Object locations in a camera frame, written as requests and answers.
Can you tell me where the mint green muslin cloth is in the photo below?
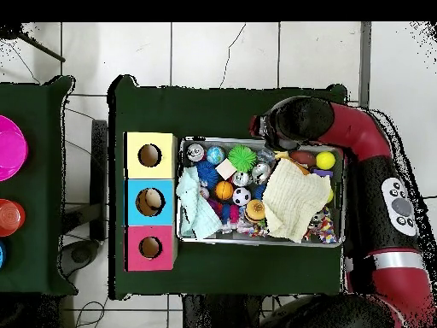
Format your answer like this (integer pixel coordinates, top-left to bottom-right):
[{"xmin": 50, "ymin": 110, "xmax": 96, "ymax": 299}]
[{"xmin": 176, "ymin": 166, "xmax": 223, "ymax": 240}]

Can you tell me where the clear mesh bin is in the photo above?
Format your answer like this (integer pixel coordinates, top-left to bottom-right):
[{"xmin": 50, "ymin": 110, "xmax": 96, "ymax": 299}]
[{"xmin": 177, "ymin": 136, "xmax": 346, "ymax": 246}]

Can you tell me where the wooden box with three holes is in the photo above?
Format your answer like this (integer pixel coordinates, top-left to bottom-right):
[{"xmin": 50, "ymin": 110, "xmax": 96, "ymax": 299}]
[{"xmin": 123, "ymin": 131, "xmax": 180, "ymax": 272}]

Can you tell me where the large green spiky ball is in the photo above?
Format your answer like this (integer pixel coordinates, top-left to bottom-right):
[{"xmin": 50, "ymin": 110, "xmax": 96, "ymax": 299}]
[{"xmin": 228, "ymin": 143, "xmax": 258, "ymax": 173}]

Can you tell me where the dark green table cloth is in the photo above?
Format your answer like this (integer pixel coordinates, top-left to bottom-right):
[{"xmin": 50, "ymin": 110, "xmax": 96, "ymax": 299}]
[{"xmin": 108, "ymin": 74, "xmax": 349, "ymax": 301}]

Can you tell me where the silver can with open top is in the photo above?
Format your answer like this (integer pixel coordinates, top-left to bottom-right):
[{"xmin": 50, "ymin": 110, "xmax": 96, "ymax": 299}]
[{"xmin": 251, "ymin": 162, "xmax": 273, "ymax": 185}]

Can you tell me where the small globe ball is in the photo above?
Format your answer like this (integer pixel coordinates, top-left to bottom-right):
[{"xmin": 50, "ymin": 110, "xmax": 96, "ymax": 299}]
[{"xmin": 207, "ymin": 146, "xmax": 226, "ymax": 166}]

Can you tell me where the wooden cube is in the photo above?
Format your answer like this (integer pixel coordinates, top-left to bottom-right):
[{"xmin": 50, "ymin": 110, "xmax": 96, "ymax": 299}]
[{"xmin": 214, "ymin": 159, "xmax": 238, "ymax": 181}]

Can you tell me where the small silver can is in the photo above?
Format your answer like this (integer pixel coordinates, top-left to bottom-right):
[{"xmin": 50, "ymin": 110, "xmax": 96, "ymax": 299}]
[{"xmin": 231, "ymin": 170, "xmax": 251, "ymax": 189}]

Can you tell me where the brown toy football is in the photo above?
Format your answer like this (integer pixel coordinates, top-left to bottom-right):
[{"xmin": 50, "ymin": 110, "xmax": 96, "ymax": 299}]
[{"xmin": 289, "ymin": 149, "xmax": 318, "ymax": 168}]

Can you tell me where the silver can with pull tab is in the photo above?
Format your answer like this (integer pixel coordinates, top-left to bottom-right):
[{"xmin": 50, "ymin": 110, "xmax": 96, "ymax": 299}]
[{"xmin": 186, "ymin": 142, "xmax": 207, "ymax": 163}]

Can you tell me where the blue spiky ball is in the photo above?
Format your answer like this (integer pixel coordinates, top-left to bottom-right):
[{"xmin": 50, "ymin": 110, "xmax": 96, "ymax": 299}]
[{"xmin": 195, "ymin": 161, "xmax": 219, "ymax": 189}]

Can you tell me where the small orange basketball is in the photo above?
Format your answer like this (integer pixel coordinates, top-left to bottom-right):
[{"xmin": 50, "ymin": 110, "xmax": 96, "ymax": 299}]
[{"xmin": 214, "ymin": 180, "xmax": 235, "ymax": 202}]

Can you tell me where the small soccer ball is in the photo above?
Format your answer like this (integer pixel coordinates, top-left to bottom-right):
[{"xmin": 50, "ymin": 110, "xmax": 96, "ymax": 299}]
[{"xmin": 231, "ymin": 187, "xmax": 253, "ymax": 208}]

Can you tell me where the yellow ball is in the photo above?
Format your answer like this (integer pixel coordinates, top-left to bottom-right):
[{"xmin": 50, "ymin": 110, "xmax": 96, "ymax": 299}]
[{"xmin": 316, "ymin": 150, "xmax": 336, "ymax": 171}]

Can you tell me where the cream yellow muslin cloth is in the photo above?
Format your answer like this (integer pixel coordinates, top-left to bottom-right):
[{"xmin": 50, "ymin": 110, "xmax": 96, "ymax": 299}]
[{"xmin": 262, "ymin": 158, "xmax": 334, "ymax": 243}]

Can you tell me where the black floor stand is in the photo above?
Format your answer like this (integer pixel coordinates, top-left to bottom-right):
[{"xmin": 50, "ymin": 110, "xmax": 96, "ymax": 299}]
[{"xmin": 60, "ymin": 119, "xmax": 109, "ymax": 273}]

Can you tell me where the pink bowl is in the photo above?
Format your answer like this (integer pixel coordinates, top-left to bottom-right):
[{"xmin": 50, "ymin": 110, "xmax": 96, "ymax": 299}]
[{"xmin": 0, "ymin": 114, "xmax": 29, "ymax": 183}]

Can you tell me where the green cloth side table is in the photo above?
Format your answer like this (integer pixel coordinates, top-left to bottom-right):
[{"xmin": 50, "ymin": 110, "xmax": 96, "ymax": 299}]
[{"xmin": 0, "ymin": 76, "xmax": 76, "ymax": 296}]

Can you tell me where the red cup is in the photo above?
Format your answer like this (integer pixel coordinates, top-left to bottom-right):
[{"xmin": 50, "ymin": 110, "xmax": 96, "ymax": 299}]
[{"xmin": 0, "ymin": 198, "xmax": 26, "ymax": 237}]

